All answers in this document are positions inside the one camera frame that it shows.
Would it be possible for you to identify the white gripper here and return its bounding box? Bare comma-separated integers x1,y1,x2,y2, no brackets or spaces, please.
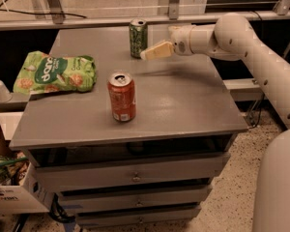
140,25,193,60

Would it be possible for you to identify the green soda can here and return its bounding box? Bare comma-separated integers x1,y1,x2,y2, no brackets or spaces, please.
129,18,148,58

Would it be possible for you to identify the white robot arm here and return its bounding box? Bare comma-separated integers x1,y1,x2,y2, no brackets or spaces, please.
140,13,290,232

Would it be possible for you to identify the red soda can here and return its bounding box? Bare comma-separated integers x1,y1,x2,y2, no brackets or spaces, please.
107,71,136,122

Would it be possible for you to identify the grey drawer cabinet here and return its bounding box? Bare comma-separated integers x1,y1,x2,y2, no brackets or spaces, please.
11,27,247,229

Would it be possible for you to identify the green snack bag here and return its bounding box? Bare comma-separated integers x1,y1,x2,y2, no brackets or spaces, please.
13,51,97,95

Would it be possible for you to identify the white cardboard box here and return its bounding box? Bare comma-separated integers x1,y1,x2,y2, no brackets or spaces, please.
0,112,53,215

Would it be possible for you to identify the metal frame rail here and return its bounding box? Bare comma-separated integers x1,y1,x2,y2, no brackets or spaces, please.
0,11,290,31

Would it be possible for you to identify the black cable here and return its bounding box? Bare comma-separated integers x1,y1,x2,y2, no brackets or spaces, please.
0,8,88,20

